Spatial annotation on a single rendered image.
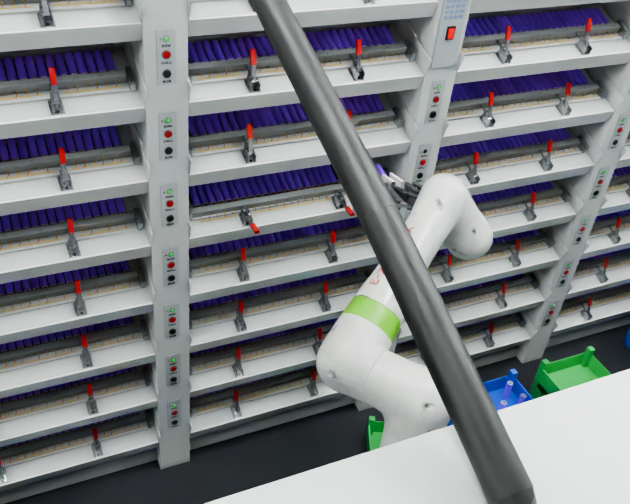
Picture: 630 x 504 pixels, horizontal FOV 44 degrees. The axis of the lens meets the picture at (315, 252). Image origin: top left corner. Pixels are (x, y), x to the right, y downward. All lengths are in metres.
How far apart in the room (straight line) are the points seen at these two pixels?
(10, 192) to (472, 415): 1.49
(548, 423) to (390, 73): 1.55
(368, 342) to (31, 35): 0.87
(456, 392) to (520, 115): 1.92
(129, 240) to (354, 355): 0.71
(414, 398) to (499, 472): 1.03
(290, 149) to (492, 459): 1.59
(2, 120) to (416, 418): 1.00
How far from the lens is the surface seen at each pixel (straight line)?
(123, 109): 1.74
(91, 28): 1.65
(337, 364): 1.50
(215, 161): 1.90
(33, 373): 2.18
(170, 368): 2.25
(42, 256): 1.93
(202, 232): 1.99
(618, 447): 0.51
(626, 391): 0.54
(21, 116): 1.72
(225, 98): 1.79
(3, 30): 1.64
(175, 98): 1.75
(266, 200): 2.04
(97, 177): 1.84
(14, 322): 2.05
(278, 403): 2.57
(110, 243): 1.95
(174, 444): 2.51
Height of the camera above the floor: 2.08
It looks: 38 degrees down
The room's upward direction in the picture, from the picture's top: 7 degrees clockwise
